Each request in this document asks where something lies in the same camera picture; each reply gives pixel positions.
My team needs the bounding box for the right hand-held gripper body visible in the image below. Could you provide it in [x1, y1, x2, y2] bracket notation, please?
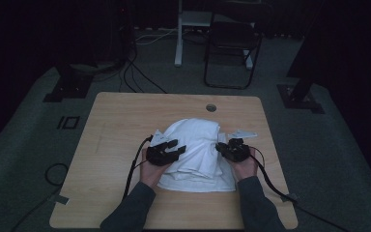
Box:
[224, 130, 258, 163]

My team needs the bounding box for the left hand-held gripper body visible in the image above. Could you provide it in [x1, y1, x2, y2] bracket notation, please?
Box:
[145, 130, 180, 167]

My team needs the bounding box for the white skirt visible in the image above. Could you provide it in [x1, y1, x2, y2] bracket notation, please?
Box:
[157, 117, 238, 193]

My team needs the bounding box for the person's left hand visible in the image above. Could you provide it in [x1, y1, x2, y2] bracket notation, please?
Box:
[139, 148, 168, 189]

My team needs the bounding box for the person's right hand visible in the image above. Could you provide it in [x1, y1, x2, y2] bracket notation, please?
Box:
[230, 154, 259, 183]

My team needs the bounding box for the black square stand base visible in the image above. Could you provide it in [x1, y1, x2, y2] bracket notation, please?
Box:
[43, 64, 95, 103]
[276, 76, 326, 114]

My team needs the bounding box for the grey floor tape piece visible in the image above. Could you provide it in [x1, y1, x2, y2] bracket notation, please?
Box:
[47, 193, 71, 206]

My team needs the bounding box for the black folding chair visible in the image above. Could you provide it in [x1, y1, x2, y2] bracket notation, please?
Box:
[203, 13, 265, 91]

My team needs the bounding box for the round grey stand base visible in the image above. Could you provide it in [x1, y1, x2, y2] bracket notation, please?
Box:
[69, 61, 125, 74]

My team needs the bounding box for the left hand-held gripper cable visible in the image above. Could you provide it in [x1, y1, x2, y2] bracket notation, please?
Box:
[122, 134, 155, 202]

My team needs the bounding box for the hand-held gripper cable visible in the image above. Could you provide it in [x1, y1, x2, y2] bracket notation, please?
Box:
[122, 134, 155, 202]
[249, 146, 351, 232]

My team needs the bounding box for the right hand-held gripper cable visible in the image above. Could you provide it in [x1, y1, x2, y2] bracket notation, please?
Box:
[249, 146, 351, 232]

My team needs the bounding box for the grey tape piece on cable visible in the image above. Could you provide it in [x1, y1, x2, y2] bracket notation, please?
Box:
[280, 192, 300, 204]

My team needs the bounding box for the white desk frame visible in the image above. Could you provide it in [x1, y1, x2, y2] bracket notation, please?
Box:
[173, 0, 255, 71]

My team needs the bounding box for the white floor cable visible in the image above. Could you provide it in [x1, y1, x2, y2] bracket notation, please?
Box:
[134, 28, 179, 46]

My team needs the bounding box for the looped black floor cable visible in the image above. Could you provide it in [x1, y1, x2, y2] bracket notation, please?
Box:
[11, 162, 71, 232]

